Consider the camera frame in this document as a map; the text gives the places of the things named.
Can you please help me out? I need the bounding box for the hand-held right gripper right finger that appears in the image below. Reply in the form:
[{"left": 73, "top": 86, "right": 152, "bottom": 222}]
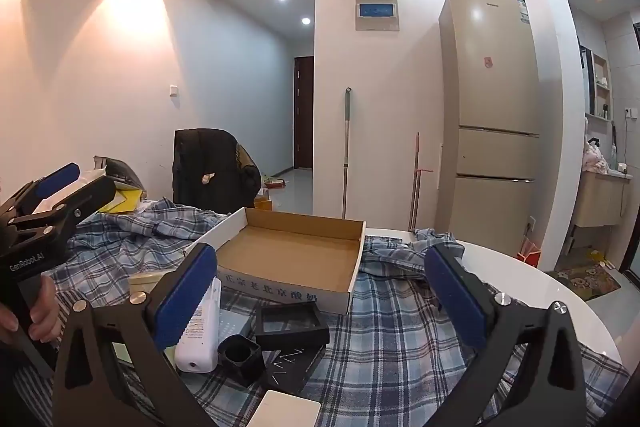
[{"left": 424, "top": 241, "right": 587, "bottom": 427}]

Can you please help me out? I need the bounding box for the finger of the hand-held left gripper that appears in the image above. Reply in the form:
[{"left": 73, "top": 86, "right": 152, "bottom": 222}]
[
  {"left": 0, "top": 163, "right": 82, "bottom": 219},
  {"left": 7, "top": 177, "right": 117, "bottom": 240}
]

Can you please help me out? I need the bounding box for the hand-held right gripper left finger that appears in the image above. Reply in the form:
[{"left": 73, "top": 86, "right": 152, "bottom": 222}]
[{"left": 52, "top": 243, "right": 219, "bottom": 427}]

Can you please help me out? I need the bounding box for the grey small box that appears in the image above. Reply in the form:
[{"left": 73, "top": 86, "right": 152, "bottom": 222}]
[{"left": 219, "top": 309, "right": 257, "bottom": 343}]

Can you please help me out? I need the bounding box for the small black square box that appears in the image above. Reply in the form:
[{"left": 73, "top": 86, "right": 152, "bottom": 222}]
[{"left": 217, "top": 333, "right": 266, "bottom": 385}]

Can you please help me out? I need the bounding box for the cardboard box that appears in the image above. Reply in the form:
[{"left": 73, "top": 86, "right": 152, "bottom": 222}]
[{"left": 186, "top": 207, "right": 367, "bottom": 315}]

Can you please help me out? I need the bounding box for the black square display frame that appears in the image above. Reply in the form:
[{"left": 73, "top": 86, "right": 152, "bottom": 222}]
[{"left": 254, "top": 300, "right": 331, "bottom": 352}]

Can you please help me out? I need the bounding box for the black patterned box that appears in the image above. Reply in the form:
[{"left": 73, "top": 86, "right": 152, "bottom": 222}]
[{"left": 252, "top": 347, "right": 326, "bottom": 395}]

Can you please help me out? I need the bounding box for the white square box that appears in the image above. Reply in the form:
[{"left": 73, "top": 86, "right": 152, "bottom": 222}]
[{"left": 246, "top": 389, "right": 322, "bottom": 427}]

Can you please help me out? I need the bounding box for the person's left hand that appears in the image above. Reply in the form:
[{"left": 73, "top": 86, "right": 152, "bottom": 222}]
[{"left": 0, "top": 274, "right": 62, "bottom": 344}]

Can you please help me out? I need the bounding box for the white plastic bag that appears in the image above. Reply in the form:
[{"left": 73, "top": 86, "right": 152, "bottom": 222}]
[{"left": 77, "top": 166, "right": 108, "bottom": 185}]

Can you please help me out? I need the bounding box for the grey bag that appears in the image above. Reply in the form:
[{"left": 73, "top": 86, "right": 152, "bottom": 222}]
[{"left": 96, "top": 155, "right": 146, "bottom": 188}]

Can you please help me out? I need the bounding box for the blue plaid cloth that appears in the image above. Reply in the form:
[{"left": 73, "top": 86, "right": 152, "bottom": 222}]
[{"left": 12, "top": 197, "right": 631, "bottom": 427}]

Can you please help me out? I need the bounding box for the red paper bag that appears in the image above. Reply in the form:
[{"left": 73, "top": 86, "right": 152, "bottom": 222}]
[{"left": 517, "top": 239, "right": 543, "bottom": 268}]

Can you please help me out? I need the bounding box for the black jacket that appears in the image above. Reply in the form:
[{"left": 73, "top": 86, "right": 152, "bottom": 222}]
[{"left": 172, "top": 128, "right": 262, "bottom": 210}]

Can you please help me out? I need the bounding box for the patterned door mat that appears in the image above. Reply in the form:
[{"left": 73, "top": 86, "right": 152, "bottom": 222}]
[{"left": 547, "top": 262, "right": 621, "bottom": 303}]

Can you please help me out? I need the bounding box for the pink broom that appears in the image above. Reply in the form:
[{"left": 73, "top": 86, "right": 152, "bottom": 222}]
[{"left": 407, "top": 132, "right": 432, "bottom": 230}]

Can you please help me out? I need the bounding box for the tan chair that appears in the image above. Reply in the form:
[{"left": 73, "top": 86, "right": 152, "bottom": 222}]
[{"left": 235, "top": 144, "right": 257, "bottom": 171}]

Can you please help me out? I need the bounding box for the bathroom vanity cabinet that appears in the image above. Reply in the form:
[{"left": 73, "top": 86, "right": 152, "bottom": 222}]
[{"left": 572, "top": 172, "right": 633, "bottom": 228}]

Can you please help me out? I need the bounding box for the beige refrigerator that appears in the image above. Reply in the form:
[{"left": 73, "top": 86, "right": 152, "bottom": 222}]
[{"left": 435, "top": 0, "right": 543, "bottom": 258}]

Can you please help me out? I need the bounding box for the pink cloth bundle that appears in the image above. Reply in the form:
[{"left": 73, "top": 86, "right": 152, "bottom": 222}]
[{"left": 582, "top": 142, "right": 609, "bottom": 174}]

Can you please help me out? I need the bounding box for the dark wooden door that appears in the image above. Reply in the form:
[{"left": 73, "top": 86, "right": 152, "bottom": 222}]
[{"left": 293, "top": 56, "right": 315, "bottom": 170}]

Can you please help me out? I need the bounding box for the bathroom mirror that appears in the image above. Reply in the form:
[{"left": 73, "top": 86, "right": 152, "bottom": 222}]
[{"left": 577, "top": 36, "right": 596, "bottom": 115}]

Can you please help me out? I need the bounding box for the mop with grey handle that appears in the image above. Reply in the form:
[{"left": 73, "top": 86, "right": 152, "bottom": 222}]
[{"left": 341, "top": 87, "right": 352, "bottom": 220}]

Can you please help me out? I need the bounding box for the wall niche shelf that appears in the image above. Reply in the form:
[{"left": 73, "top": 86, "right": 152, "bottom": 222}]
[{"left": 595, "top": 54, "right": 612, "bottom": 118}]

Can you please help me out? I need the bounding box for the wall electrical panel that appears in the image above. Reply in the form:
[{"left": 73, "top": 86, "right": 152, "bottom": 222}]
[{"left": 354, "top": 0, "right": 402, "bottom": 32}]

